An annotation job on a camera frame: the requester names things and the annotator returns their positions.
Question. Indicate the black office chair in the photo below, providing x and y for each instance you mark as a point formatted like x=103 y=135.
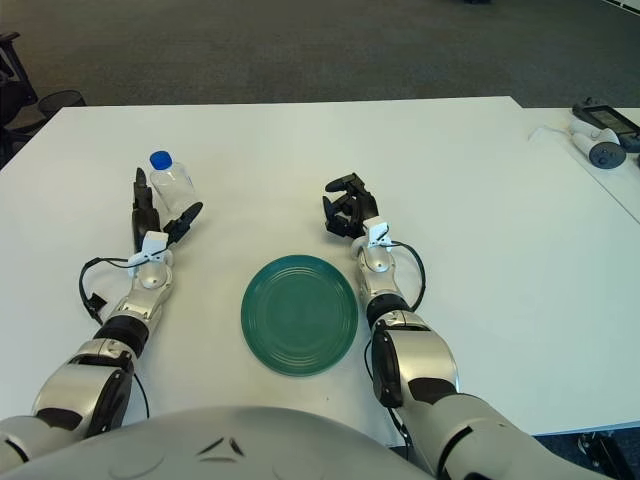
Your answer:
x=14 y=85

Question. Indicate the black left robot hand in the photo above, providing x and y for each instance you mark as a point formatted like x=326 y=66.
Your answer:
x=145 y=210

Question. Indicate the grey robot torso shell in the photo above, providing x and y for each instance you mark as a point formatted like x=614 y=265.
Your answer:
x=200 y=450

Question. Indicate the black table base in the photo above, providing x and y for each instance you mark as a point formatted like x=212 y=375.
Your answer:
x=600 y=452

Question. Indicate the green round plate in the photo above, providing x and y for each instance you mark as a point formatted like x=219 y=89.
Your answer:
x=300 y=315

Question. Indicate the clear bottle with blue cap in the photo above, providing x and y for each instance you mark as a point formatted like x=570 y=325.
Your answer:
x=172 y=187

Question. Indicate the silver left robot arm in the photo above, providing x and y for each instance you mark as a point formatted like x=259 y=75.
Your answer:
x=90 y=380

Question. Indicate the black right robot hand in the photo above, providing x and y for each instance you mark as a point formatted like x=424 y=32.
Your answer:
x=362 y=206

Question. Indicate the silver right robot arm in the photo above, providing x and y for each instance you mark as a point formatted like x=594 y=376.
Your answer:
x=420 y=360

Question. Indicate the black handheld remote with screen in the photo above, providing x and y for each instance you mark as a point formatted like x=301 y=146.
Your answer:
x=606 y=117

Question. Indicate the white and grey VR controller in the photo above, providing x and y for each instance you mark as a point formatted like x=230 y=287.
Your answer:
x=606 y=156

